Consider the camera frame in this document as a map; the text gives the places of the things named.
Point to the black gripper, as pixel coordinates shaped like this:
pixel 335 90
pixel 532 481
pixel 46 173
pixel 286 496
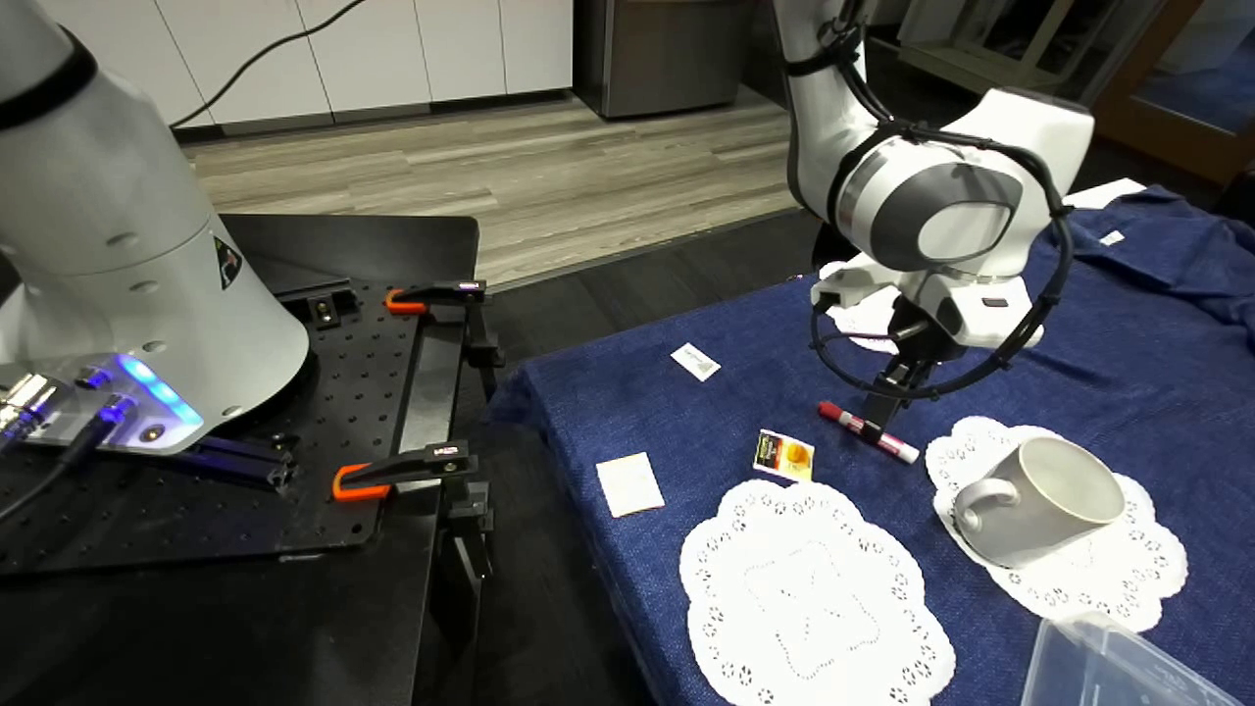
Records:
pixel 919 352

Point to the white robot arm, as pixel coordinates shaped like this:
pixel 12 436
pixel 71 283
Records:
pixel 964 223

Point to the clear plastic container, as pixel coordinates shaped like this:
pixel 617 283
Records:
pixel 1085 664

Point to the small picture card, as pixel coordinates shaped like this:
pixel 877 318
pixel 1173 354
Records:
pixel 783 457

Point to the white ceramic mug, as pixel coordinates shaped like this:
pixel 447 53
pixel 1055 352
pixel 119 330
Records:
pixel 1038 502

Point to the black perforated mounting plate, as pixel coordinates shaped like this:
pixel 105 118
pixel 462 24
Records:
pixel 252 490

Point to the red white marker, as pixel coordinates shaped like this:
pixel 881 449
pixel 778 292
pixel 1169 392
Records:
pixel 867 435

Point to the blue denim table cloth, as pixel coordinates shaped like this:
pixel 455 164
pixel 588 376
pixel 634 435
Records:
pixel 1147 364

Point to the orange black bar clamp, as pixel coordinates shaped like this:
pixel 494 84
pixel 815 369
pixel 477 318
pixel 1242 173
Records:
pixel 407 473

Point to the white paper doily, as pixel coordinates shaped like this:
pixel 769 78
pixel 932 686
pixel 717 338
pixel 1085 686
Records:
pixel 794 598

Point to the white square paper card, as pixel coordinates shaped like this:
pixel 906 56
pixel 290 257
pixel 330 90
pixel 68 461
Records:
pixel 628 483

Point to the small white paper label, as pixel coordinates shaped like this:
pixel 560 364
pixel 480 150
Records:
pixel 697 364

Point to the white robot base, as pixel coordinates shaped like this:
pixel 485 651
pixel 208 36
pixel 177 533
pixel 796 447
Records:
pixel 128 279

